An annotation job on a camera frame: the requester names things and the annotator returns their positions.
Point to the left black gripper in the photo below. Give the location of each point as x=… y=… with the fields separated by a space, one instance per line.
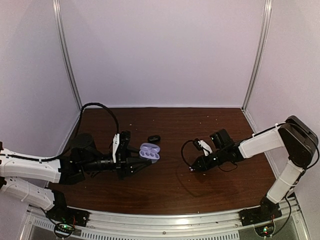
x=127 y=167

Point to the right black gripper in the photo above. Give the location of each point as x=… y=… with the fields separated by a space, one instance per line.
x=204 y=165

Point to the blue oval case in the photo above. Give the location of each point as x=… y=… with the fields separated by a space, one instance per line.
x=149 y=151

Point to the black earbud charging case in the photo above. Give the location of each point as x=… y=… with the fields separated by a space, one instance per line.
x=154 y=138

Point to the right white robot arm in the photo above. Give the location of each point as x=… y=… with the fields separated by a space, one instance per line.
x=300 y=142

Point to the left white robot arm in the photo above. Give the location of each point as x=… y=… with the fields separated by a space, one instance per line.
x=84 y=158

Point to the right circuit board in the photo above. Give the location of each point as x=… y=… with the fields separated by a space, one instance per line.
x=264 y=230

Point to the circuit board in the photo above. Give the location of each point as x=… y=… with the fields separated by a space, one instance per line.
x=264 y=230
x=63 y=230

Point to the left circuit board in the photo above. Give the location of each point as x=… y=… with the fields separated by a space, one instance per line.
x=63 y=230

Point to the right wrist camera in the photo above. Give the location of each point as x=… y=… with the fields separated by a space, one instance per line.
x=201 y=145

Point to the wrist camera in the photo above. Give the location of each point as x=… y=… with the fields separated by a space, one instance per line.
x=201 y=145
x=119 y=146

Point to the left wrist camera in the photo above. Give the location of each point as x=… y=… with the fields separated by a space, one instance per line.
x=119 y=146

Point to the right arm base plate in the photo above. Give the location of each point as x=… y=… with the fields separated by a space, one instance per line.
x=256 y=215

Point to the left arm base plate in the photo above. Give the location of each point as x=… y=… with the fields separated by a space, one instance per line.
x=69 y=215

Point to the front aluminium rail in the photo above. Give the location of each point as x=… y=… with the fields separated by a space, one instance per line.
x=221 y=225

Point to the left aluminium frame post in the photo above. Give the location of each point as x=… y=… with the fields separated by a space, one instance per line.
x=65 y=53

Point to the aluminium frame post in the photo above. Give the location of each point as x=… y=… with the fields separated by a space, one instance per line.
x=264 y=31
x=65 y=53

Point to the right aluminium frame post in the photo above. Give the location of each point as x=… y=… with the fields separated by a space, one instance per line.
x=264 y=31

